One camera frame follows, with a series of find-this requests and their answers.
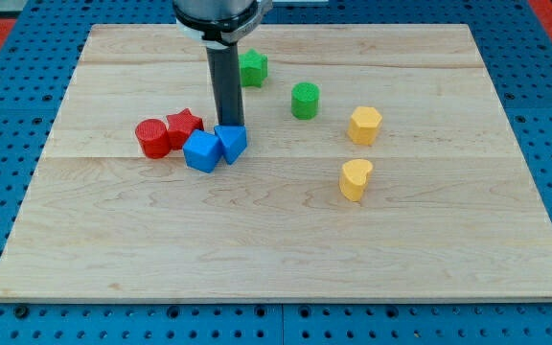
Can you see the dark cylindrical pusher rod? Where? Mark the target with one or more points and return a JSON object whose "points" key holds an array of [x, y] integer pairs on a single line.
{"points": [[227, 86]]}

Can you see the blue triangle block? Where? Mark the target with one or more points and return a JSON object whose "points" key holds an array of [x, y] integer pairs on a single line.
{"points": [[233, 140]]}

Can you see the green star block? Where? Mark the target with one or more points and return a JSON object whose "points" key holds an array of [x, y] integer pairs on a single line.
{"points": [[254, 70]]}

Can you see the red star block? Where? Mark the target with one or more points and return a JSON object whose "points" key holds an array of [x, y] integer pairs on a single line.
{"points": [[180, 127]]}

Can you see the green cylinder block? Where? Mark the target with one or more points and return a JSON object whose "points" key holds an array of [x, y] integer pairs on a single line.
{"points": [[305, 98]]}

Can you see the blue cube block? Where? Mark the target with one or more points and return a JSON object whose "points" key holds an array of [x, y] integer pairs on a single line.
{"points": [[202, 151]]}

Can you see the red cylinder block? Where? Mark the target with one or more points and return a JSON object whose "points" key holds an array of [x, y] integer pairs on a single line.
{"points": [[153, 138]]}

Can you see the yellow hexagon block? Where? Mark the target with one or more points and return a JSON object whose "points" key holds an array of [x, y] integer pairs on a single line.
{"points": [[364, 126]]}

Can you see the yellow heart block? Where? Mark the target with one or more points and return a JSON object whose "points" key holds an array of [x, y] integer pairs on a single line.
{"points": [[354, 178]]}

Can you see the light wooden board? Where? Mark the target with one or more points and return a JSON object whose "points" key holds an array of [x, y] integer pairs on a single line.
{"points": [[450, 214]]}

